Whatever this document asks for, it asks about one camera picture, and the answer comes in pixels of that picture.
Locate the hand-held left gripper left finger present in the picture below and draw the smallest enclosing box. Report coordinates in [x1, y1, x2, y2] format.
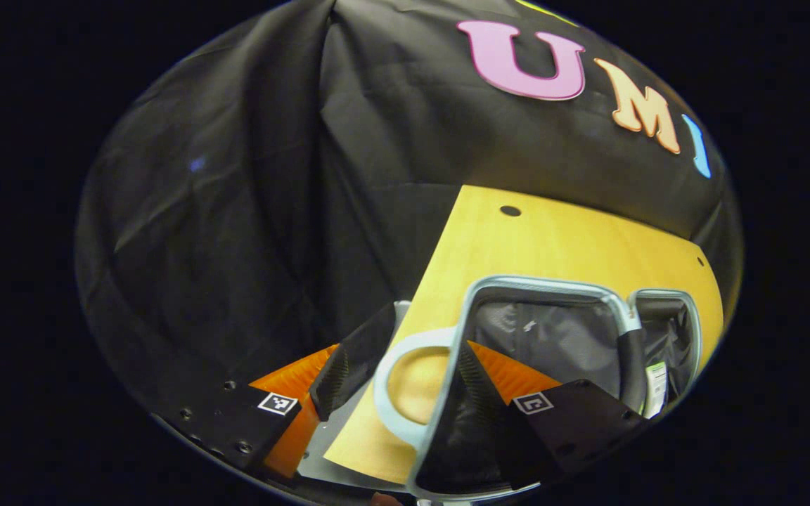
[154, 301, 400, 486]

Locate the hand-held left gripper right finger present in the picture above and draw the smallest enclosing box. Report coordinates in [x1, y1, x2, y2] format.
[460, 341, 650, 491]

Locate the pale blue suitcase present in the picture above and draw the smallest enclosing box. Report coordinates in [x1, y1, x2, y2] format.
[298, 274, 705, 504]

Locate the white green tag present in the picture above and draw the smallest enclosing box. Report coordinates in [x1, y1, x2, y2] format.
[644, 361, 670, 419]

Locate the black backdrop cloth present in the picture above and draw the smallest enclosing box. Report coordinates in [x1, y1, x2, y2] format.
[75, 0, 743, 486]

